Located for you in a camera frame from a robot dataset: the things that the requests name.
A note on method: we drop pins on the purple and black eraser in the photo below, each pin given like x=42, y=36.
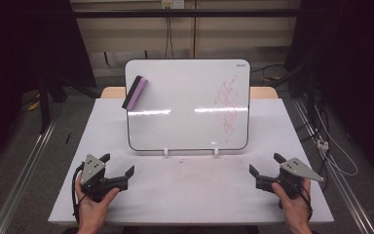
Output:
x=135, y=92

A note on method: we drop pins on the black horizontal bar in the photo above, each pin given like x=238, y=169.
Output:
x=188, y=13

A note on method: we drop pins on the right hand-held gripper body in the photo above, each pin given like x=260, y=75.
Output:
x=297, y=175

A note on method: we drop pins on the black metal stand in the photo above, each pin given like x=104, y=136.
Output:
x=45, y=104

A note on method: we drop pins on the person's right hand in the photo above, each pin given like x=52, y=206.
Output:
x=293, y=208

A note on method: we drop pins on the person's left hand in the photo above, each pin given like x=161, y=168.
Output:
x=94, y=208

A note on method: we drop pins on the white whiteboard stand foot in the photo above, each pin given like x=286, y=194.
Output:
x=166, y=151
x=216, y=151

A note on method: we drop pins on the white wall socket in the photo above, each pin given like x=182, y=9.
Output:
x=173, y=4

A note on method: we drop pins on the small black pen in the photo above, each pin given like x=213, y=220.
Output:
x=67, y=138

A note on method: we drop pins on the dark curtain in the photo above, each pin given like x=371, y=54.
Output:
x=19, y=65
x=354, y=65

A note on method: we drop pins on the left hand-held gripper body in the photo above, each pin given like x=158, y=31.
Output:
x=92, y=178

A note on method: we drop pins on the wooden table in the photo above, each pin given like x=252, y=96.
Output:
x=113, y=93

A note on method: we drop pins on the aluminium floor rail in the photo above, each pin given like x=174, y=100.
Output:
x=337, y=175
x=22, y=175

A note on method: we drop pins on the white whiteboard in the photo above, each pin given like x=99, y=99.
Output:
x=188, y=97

